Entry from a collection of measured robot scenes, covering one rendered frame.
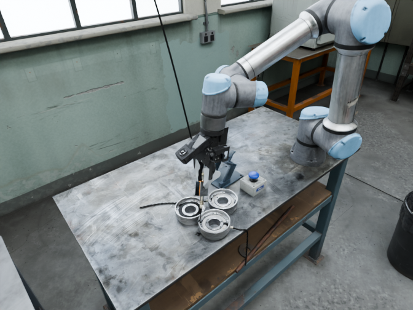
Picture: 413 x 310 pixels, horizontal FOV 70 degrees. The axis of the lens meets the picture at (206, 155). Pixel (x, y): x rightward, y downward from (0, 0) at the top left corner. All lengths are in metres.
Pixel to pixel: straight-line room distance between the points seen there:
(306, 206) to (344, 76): 0.68
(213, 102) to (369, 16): 0.48
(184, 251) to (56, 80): 1.69
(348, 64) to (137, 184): 0.86
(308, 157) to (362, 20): 0.58
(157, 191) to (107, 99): 1.44
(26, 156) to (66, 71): 0.68
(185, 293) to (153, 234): 0.27
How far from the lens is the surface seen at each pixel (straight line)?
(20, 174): 2.53
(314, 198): 1.55
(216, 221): 1.00
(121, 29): 2.33
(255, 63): 0.98
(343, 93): 1.07
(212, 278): 1.19
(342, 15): 1.00
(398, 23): 4.54
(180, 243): 0.98
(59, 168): 2.58
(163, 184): 1.19
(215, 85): 0.80
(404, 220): 1.92
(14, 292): 1.20
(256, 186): 1.10
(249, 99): 0.86
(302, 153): 1.30
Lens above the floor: 1.55
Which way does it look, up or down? 34 degrees down
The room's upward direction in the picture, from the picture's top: 2 degrees counter-clockwise
